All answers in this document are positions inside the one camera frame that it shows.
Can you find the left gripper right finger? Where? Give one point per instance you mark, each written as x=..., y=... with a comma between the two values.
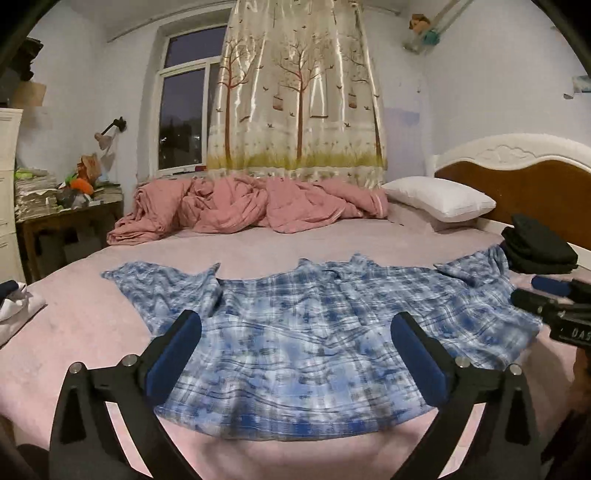
x=506, y=442

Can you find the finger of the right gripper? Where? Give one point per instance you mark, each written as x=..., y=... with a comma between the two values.
x=533, y=303
x=573, y=289

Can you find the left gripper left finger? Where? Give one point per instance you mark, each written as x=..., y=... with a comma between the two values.
x=84, y=444

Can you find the blue plaid shirt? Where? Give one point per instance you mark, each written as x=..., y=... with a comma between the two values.
x=308, y=353

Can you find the white folded clothes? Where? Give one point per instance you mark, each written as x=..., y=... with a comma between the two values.
x=18, y=307

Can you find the folded black garment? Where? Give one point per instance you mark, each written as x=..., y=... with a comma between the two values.
x=533, y=248

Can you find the wooden white headboard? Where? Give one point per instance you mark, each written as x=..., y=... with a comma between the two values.
x=543, y=176

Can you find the white pillow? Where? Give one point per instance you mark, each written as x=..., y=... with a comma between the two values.
x=445, y=200

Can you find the white drawer cabinet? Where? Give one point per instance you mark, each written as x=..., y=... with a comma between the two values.
x=11, y=265

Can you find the wooden side table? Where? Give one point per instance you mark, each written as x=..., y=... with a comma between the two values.
x=50, y=242

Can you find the stack of papers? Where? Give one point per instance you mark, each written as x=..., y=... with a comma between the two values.
x=35, y=193

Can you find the orange plush toy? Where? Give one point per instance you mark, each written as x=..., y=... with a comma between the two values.
x=82, y=186

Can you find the pink crumpled duvet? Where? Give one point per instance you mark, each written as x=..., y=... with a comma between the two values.
x=231, y=204

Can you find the tree print curtain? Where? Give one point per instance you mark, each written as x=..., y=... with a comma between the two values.
x=297, y=95

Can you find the wall hanging ornaments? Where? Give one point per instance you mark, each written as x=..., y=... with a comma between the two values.
x=427, y=31

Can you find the window with white frame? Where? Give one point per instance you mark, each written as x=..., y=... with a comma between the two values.
x=184, y=92

